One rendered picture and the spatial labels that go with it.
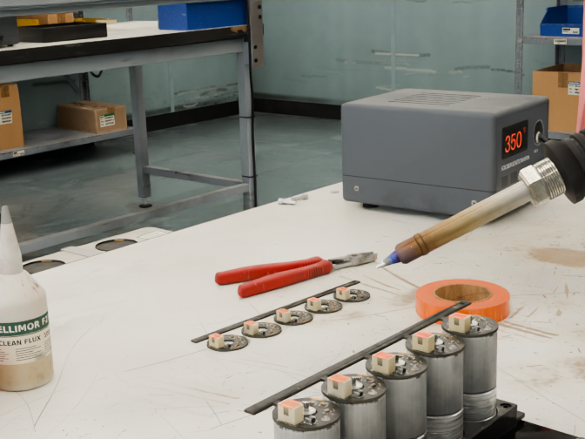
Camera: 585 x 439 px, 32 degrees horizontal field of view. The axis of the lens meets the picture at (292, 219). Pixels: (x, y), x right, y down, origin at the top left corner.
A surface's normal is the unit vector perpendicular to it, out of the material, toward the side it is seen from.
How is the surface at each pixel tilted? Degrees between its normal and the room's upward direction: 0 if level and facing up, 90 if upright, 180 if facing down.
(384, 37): 90
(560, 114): 89
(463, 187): 90
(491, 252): 0
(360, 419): 90
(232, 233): 0
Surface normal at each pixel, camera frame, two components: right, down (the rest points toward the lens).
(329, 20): -0.66, 0.21
